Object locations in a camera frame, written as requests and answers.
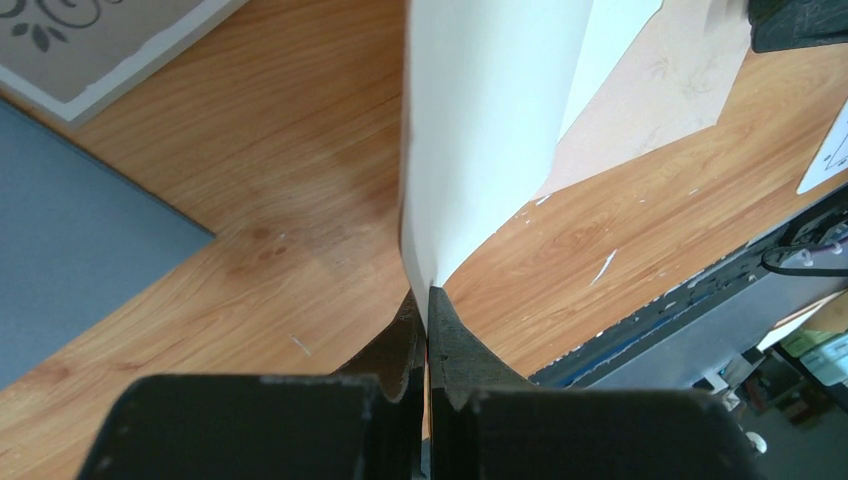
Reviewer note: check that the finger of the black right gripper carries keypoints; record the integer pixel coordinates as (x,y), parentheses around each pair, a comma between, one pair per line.
(779,25)

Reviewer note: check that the cream pink envelope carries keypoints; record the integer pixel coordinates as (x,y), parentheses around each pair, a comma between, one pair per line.
(649,73)

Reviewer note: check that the grey envelope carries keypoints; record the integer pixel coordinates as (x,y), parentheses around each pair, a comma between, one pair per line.
(78,240)

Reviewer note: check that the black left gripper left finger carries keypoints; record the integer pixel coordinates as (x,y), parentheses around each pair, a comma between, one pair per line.
(362,421)

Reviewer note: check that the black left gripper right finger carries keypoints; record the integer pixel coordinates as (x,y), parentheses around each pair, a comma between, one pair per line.
(489,422)

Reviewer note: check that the cream letter paper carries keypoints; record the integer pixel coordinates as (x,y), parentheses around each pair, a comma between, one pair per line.
(490,88)

